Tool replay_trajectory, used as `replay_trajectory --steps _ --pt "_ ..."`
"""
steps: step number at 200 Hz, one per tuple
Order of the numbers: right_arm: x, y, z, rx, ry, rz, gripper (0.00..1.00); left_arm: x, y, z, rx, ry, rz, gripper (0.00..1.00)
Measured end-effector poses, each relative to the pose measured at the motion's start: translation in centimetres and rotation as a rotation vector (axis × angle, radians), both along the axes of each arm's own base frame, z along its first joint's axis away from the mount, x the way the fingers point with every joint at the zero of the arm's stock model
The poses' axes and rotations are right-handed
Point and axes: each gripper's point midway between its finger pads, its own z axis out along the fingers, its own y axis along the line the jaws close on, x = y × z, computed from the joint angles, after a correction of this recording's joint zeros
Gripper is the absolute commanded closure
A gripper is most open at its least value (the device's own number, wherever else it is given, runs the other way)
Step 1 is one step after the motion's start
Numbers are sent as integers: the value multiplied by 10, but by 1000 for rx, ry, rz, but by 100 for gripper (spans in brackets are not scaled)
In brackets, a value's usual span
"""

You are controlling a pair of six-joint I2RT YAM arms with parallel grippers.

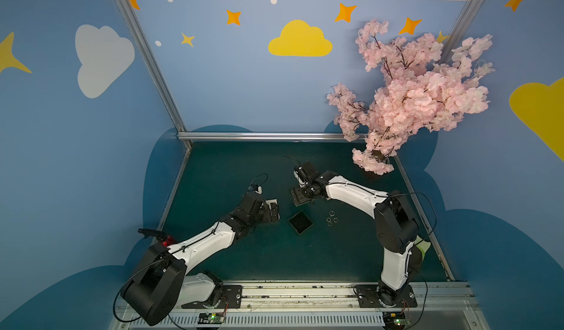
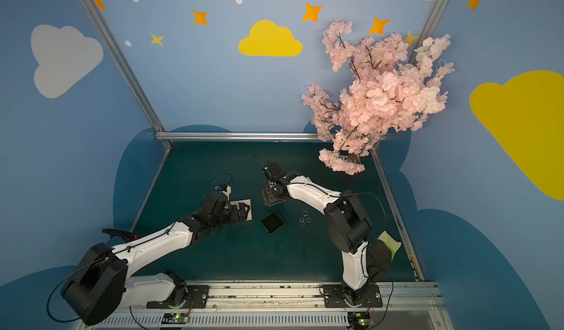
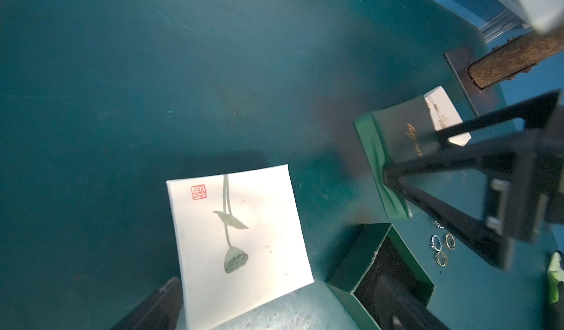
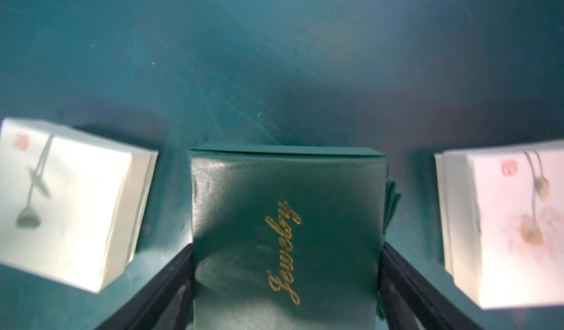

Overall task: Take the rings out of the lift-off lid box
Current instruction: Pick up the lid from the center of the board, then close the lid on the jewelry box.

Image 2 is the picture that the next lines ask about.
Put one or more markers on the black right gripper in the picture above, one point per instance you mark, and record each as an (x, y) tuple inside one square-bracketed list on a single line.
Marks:
[(272, 189)]

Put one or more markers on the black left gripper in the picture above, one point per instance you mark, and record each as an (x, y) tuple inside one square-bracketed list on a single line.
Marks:
[(238, 211)]

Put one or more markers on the green jewelry box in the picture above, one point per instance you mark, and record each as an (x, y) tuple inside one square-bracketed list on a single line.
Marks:
[(271, 197)]

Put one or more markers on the white lift-off lid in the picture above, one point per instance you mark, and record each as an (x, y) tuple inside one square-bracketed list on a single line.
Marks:
[(242, 210)]

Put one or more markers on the green jewelry box base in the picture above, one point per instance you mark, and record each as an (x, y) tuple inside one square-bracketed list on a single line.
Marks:
[(272, 222)]

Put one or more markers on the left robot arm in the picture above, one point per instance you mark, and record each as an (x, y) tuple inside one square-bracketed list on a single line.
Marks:
[(106, 280)]

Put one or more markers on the left green circuit board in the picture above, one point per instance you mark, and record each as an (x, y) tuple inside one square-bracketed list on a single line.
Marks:
[(175, 319)]

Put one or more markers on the green circuit board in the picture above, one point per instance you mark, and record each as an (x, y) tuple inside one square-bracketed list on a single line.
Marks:
[(359, 321), (175, 319)]

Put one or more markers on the light green cloth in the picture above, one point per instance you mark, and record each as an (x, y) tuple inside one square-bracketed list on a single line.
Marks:
[(392, 245)]

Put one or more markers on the pink cherry blossom tree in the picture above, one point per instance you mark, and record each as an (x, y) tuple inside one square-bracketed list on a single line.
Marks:
[(387, 93)]

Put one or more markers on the right green circuit board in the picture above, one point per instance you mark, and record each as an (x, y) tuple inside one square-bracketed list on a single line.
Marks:
[(359, 321)]

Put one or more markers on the aluminium back frame rail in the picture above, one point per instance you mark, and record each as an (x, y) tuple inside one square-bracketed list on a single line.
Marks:
[(235, 137)]

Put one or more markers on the front aluminium rail base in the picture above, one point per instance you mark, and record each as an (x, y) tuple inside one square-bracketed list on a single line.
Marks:
[(297, 305)]

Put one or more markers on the aluminium right frame post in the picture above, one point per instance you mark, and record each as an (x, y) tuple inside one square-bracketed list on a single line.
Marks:
[(430, 22)]

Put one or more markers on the aluminium frame post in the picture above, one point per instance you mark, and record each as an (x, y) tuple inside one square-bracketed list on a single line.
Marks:
[(111, 42), (430, 22)]

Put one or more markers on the aluminium left frame post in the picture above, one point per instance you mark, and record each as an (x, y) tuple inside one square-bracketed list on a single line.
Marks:
[(111, 42)]

